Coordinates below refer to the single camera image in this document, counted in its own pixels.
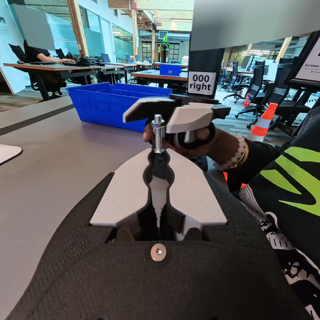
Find orange traffic cone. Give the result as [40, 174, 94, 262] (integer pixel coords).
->
[248, 103, 278, 143]
[223, 171, 248, 189]

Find person's right forearm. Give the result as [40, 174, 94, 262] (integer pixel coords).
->
[225, 133, 305, 193]

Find black office chair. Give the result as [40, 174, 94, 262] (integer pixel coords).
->
[235, 60, 281, 123]
[223, 61, 250, 103]

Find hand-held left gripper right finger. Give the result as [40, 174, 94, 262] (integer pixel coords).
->
[163, 149, 228, 236]

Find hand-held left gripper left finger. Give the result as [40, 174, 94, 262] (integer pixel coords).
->
[90, 148, 153, 236]

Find person's black printed shirt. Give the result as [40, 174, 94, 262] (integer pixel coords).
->
[240, 105, 320, 320]

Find long thin silver bolt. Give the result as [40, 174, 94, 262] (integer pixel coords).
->
[152, 114, 165, 154]

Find wooden office desk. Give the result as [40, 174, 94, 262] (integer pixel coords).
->
[131, 69, 189, 93]
[3, 61, 125, 100]

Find sign on white stand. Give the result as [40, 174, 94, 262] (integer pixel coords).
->
[0, 144, 23, 165]

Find person's right hand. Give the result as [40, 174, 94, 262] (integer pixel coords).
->
[143, 123, 236, 161]

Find beaded bracelets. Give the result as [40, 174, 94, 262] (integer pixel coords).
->
[213, 135, 249, 171]

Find printed task sheet sign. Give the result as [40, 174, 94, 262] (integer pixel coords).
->
[295, 35, 320, 86]

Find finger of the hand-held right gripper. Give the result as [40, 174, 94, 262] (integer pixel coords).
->
[123, 97, 176, 124]
[166, 103, 216, 134]

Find blue plastic box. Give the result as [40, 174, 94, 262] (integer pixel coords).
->
[67, 83, 173, 133]

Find blue plastic bin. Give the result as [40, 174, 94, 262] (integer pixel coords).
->
[159, 64, 183, 76]

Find hanging green plant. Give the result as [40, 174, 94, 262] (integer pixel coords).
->
[158, 33, 172, 58]

